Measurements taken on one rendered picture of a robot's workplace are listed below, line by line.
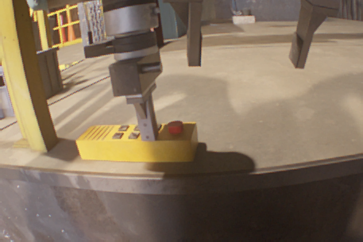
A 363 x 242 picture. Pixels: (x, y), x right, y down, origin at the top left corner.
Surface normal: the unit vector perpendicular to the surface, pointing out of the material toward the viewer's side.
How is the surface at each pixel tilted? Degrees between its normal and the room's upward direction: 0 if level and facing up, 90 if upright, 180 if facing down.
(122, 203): 90
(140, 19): 90
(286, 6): 90
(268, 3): 90
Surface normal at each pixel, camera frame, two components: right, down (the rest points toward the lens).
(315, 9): 0.05, 0.69
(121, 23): -0.17, 0.36
